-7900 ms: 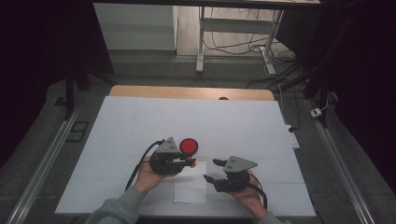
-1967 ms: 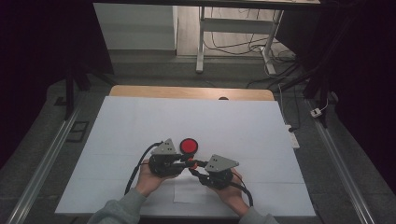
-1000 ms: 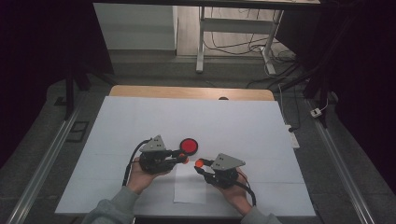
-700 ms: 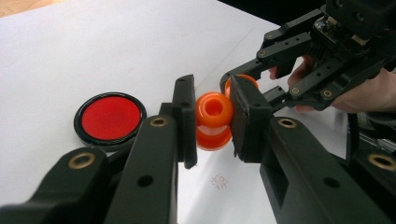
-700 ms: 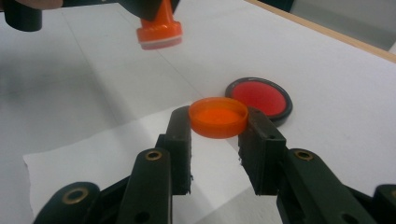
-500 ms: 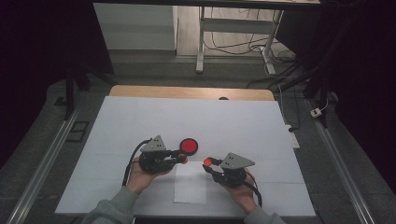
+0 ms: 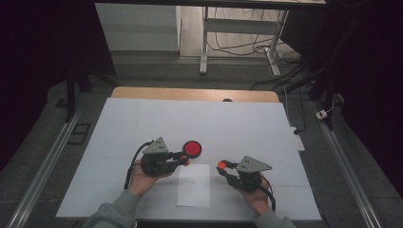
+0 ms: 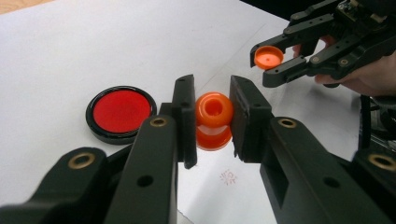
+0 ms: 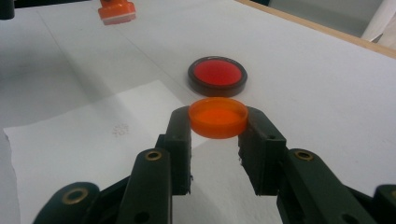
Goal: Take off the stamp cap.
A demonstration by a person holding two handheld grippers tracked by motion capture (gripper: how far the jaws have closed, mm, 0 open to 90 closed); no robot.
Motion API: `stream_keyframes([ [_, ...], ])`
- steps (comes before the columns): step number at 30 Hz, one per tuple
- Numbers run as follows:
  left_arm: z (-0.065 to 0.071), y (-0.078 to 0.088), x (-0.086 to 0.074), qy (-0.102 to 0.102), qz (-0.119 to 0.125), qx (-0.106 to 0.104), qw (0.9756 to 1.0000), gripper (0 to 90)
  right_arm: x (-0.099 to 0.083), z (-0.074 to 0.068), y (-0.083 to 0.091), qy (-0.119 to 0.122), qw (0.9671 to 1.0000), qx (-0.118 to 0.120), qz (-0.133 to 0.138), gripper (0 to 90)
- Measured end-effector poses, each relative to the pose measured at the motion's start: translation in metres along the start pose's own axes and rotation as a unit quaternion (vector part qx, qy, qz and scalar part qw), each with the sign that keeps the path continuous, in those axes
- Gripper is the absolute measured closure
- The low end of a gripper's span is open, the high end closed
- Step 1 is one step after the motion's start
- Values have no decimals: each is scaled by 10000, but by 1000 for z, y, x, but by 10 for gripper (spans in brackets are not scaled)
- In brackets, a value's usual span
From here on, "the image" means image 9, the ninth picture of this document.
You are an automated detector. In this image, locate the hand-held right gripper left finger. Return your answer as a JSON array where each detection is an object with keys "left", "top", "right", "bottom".
[{"left": 116, "top": 105, "right": 192, "bottom": 224}]

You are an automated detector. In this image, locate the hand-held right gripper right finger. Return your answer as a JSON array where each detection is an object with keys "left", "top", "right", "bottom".
[{"left": 237, "top": 105, "right": 377, "bottom": 224}]

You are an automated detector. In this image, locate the orange translucent ink pad lid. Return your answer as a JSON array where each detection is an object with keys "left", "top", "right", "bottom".
[{"left": 188, "top": 96, "right": 249, "bottom": 140}]

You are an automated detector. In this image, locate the red ink pad black case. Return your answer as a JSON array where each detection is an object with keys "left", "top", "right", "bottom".
[{"left": 187, "top": 55, "right": 248, "bottom": 98}]

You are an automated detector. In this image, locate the white paper sheet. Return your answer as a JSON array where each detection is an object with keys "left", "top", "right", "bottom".
[{"left": 3, "top": 79, "right": 279, "bottom": 224}]

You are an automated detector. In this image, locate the orange stamp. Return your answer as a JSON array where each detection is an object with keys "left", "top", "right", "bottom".
[{"left": 97, "top": 0, "right": 137, "bottom": 26}]

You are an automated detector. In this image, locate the white desk frame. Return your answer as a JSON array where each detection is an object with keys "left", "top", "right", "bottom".
[{"left": 361, "top": 0, "right": 396, "bottom": 43}]

